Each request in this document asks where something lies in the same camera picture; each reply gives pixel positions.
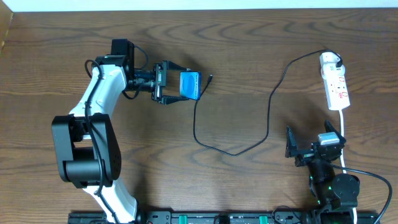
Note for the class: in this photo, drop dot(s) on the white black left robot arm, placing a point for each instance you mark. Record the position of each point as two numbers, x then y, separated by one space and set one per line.
87 151

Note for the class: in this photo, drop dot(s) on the white USB charger adapter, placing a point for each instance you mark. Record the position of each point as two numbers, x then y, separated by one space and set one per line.
331 65

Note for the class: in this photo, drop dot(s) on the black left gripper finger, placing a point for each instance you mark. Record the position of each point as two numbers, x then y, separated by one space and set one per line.
167 100
173 66

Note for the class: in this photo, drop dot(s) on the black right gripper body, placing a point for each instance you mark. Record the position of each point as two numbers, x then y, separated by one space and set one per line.
311 154

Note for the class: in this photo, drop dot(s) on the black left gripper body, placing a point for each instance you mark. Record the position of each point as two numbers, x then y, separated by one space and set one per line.
159 81

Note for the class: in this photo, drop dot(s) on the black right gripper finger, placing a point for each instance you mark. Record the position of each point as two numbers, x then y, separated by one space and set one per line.
291 145
330 129

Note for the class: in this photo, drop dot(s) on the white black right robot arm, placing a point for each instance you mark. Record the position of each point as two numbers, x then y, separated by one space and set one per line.
337 194

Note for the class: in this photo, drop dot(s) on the white power strip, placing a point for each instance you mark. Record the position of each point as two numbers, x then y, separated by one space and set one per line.
336 93

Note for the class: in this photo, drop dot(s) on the blue Galaxy smartphone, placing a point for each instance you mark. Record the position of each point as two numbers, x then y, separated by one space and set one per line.
190 85

